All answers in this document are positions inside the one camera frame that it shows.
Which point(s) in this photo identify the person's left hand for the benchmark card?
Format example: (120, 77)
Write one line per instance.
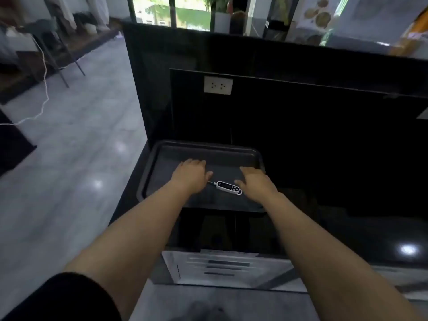
(190, 177)

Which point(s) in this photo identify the person's right hand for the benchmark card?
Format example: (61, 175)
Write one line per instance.
(257, 187)

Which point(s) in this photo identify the person's right thumb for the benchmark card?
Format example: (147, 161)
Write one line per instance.
(239, 183)

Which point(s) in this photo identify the person's left thumb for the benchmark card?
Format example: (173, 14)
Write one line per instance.
(208, 176)

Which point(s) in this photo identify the person's right forearm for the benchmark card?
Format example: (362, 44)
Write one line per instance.
(321, 260)

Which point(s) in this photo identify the person's left forearm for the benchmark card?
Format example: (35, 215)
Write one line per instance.
(140, 237)

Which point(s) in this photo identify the white digital probe thermometer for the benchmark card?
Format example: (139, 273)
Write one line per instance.
(228, 187)

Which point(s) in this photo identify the dark metal baking tray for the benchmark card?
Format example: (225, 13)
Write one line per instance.
(220, 160)

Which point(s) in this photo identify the white appliance panel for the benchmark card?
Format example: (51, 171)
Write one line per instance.
(234, 270)

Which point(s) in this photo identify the black kitchen counter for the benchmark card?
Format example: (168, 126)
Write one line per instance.
(317, 137)

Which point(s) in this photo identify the food picture poster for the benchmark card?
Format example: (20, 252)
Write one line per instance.
(321, 19)

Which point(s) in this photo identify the black sleeve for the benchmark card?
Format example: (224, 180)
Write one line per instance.
(56, 300)

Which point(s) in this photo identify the metal-legged table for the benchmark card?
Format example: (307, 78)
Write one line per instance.
(50, 43)

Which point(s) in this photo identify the white wall socket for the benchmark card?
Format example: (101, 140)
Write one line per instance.
(218, 85)

